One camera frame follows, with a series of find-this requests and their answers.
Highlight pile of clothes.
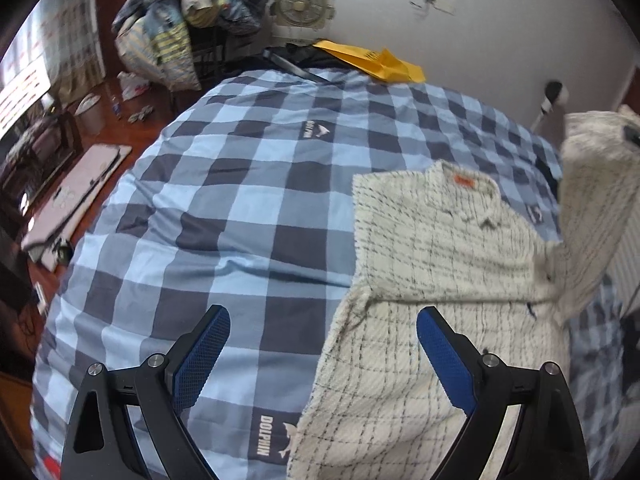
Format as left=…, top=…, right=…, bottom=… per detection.
left=112, top=0, right=276, bottom=93

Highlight blue checked blanket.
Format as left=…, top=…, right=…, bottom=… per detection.
left=30, top=67, right=626, bottom=480

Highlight black and white lamp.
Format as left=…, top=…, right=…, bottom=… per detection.
left=530, top=80, right=571, bottom=131

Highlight beige box fan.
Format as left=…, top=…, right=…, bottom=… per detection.
left=272, top=0, right=335, bottom=43

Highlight dark wooden furniture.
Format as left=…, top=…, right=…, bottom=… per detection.
left=0, top=105, right=83, bottom=211

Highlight black bag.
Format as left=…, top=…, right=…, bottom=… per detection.
left=262, top=44, right=351, bottom=83

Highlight white ribbed wardrobe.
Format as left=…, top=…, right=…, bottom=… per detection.
left=605, top=237, right=640, bottom=313

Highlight yellow envelope bag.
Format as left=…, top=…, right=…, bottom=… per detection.
left=312, top=40, right=427, bottom=85

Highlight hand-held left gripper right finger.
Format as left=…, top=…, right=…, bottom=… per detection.
left=416, top=305, right=589, bottom=480

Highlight white plastic bag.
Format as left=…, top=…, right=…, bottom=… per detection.
left=117, top=71, right=151, bottom=101

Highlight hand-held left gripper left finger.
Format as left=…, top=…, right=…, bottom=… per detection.
left=62, top=305, right=231, bottom=480

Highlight cream checked knit shirt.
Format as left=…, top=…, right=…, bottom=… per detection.
left=287, top=110, right=640, bottom=480

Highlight black metal rack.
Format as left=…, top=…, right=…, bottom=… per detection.
left=187, top=25, right=266, bottom=92

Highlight red-brown door beside curtain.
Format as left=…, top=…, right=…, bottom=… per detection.
left=97, top=0, right=133, bottom=81

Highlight checked curtain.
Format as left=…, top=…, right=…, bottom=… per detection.
left=37, top=0, right=108, bottom=96

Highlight pink floor mat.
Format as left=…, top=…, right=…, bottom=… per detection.
left=22, top=144, right=133, bottom=261

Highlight wall socket with bracket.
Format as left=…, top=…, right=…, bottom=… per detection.
left=410, top=0, right=457, bottom=17

